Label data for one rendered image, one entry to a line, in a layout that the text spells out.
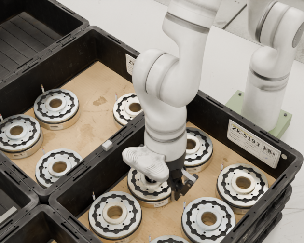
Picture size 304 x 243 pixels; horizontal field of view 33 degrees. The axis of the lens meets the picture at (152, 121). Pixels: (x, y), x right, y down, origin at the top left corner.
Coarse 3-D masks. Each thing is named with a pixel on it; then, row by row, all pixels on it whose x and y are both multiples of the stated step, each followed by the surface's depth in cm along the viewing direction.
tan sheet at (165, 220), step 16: (224, 160) 109; (240, 160) 109; (208, 176) 106; (192, 192) 104; (208, 192) 103; (144, 208) 101; (160, 208) 101; (176, 208) 101; (144, 224) 99; (160, 224) 99; (176, 224) 99; (208, 224) 99; (144, 240) 97
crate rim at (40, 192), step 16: (80, 32) 121; (96, 32) 122; (64, 48) 118; (128, 48) 117; (32, 64) 114; (16, 80) 112; (128, 128) 102; (0, 160) 97; (64, 176) 95; (48, 192) 92
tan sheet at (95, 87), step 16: (96, 64) 128; (80, 80) 125; (96, 80) 125; (112, 80) 125; (80, 96) 121; (96, 96) 121; (112, 96) 121; (32, 112) 118; (96, 112) 118; (80, 128) 115; (96, 128) 115; (112, 128) 115; (48, 144) 112; (64, 144) 112; (80, 144) 112; (96, 144) 112; (16, 160) 110; (32, 160) 110; (32, 176) 107
